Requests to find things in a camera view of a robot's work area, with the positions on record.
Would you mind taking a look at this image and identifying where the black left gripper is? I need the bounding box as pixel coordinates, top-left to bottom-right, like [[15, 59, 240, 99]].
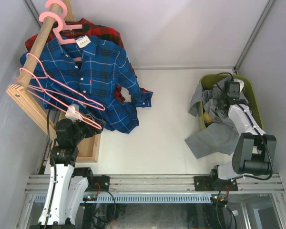
[[71, 113, 105, 145]]

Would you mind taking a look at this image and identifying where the blue plaid shirt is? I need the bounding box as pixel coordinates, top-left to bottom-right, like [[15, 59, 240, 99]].
[[34, 35, 153, 134]]

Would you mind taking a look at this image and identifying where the pink wire hanger grey shirt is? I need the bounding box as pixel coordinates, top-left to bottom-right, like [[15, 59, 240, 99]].
[[19, 67, 105, 129]]

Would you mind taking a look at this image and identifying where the white paper price tag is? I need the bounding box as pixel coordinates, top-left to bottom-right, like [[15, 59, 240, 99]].
[[75, 35, 91, 48]]

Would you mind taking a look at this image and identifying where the pink plastic hanger blue shirt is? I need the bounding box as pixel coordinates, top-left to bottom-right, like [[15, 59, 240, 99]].
[[39, 12, 91, 48]]

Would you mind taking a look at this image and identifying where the yellow plaid shirt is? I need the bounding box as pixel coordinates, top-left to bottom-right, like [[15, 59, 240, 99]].
[[204, 111, 213, 126]]

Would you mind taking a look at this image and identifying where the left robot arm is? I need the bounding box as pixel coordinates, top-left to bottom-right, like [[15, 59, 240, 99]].
[[31, 118, 102, 229]]

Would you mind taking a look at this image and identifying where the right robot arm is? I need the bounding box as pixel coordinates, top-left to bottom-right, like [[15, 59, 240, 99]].
[[209, 80, 276, 190]]

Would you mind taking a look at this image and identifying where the red plaid shirt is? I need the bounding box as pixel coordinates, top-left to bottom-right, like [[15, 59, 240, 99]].
[[25, 18, 152, 107]]

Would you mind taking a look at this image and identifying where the pink plastic hanger red shirt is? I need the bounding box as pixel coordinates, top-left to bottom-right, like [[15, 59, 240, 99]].
[[40, 0, 83, 32]]

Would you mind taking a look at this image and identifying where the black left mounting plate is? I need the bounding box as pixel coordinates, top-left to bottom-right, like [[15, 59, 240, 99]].
[[86, 175, 110, 191]]

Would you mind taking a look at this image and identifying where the black mounting plate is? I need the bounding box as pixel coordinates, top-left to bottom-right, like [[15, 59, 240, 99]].
[[194, 176, 238, 192], [86, 175, 110, 191]]

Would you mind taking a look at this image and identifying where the wooden clothes rack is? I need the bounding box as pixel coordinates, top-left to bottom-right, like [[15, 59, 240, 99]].
[[6, 0, 102, 163]]

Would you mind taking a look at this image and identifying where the green plastic basket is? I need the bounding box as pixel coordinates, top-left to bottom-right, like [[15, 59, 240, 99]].
[[198, 74, 264, 130]]

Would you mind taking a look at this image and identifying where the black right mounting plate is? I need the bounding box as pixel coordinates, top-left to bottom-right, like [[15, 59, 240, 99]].
[[194, 176, 238, 192]]

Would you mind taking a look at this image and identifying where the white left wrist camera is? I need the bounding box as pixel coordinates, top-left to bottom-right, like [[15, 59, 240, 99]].
[[65, 104, 83, 122]]

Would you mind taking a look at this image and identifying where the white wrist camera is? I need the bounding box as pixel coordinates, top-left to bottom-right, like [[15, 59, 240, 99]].
[[65, 104, 83, 122], [234, 79, 245, 93]]

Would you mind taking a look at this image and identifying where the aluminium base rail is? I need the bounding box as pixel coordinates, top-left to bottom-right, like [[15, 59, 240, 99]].
[[24, 174, 284, 194]]

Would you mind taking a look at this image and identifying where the grey slotted cable duct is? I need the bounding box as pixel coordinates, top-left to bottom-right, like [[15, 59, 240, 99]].
[[34, 192, 216, 204]]

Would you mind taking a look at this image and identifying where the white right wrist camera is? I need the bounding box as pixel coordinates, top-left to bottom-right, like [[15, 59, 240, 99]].
[[234, 79, 245, 93]]

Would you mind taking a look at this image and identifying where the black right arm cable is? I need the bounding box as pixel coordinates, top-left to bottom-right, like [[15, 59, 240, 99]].
[[215, 72, 274, 181]]

